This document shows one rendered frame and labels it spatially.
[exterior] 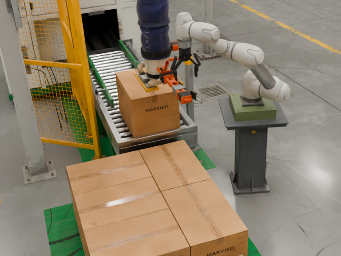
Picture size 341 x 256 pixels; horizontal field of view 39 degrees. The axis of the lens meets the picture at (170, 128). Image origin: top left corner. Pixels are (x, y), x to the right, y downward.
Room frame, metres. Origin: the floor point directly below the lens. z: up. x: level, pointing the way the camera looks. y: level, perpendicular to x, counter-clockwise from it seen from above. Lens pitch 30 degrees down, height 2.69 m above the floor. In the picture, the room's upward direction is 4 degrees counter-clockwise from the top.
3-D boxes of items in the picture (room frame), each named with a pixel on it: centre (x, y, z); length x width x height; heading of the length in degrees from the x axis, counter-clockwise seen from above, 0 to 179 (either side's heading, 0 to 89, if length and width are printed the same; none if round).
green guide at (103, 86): (4.89, 0.81, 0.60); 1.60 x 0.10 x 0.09; 17
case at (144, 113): (3.83, 0.19, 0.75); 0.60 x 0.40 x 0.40; 16
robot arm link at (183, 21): (2.84, -0.13, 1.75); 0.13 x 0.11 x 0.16; 49
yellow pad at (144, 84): (3.38, 0.16, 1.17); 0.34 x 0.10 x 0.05; 17
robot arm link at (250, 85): (3.55, -0.69, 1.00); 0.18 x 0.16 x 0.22; 49
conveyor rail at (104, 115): (4.53, 0.76, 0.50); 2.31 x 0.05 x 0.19; 17
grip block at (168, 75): (3.17, 0.00, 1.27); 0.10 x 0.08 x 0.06; 107
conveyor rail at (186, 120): (4.72, 0.14, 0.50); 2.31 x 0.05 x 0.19; 17
